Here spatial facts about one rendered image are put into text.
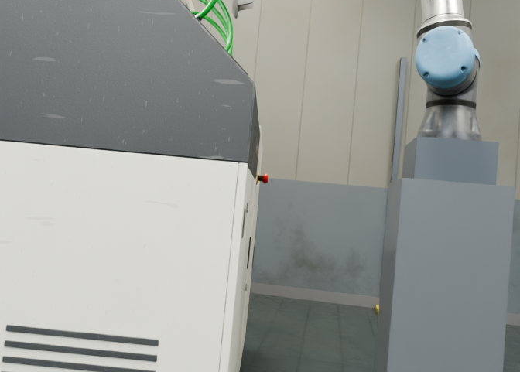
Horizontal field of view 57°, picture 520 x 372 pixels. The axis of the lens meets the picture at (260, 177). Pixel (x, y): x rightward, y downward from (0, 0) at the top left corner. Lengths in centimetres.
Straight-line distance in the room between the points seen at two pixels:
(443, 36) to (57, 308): 96
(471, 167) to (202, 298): 66
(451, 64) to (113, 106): 70
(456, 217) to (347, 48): 290
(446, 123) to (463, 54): 18
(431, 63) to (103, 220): 75
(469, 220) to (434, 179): 12
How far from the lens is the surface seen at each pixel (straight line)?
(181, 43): 100
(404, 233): 112
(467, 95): 124
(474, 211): 115
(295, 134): 376
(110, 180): 99
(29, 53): 109
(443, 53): 111
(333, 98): 380
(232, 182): 94
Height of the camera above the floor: 72
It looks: 3 degrees up
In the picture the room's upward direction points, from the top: 5 degrees clockwise
